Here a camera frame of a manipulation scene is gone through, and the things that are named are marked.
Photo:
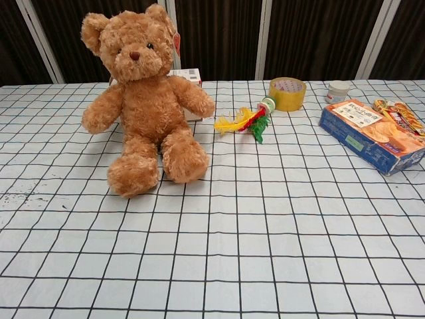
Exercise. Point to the red hang tag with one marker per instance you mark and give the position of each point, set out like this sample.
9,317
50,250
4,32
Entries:
178,44

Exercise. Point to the small white jar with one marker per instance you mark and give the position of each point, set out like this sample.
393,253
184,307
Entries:
338,90

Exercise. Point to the colourful feather shuttlecock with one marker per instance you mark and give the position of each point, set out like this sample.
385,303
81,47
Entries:
251,120

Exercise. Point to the yellow packing tape roll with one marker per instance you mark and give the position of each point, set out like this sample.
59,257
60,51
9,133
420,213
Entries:
287,94

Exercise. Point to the red and yellow snack packet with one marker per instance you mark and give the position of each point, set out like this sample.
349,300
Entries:
401,114

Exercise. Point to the brown plush teddy bear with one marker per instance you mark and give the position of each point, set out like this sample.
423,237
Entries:
146,109

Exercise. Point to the blue and orange snack box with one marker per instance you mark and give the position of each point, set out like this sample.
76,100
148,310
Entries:
368,133

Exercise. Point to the white and red cardboard box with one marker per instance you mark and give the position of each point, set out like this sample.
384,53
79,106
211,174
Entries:
192,77

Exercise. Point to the white black grid tablecloth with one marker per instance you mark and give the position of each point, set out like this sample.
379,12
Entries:
252,226

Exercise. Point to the white folding screen frame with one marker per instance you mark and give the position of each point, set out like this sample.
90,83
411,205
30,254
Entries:
265,36

